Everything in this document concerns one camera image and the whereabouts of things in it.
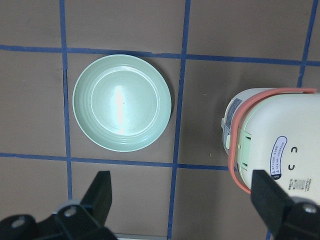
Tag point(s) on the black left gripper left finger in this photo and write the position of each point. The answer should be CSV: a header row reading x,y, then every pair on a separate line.
x,y
98,198

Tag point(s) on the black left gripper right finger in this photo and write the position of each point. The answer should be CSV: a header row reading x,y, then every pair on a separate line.
x,y
270,201

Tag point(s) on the white rice cooker orange handle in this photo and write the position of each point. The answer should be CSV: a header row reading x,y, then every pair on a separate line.
x,y
276,130

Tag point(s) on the green plate near left arm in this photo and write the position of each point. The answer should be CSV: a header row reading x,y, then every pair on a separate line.
x,y
121,103

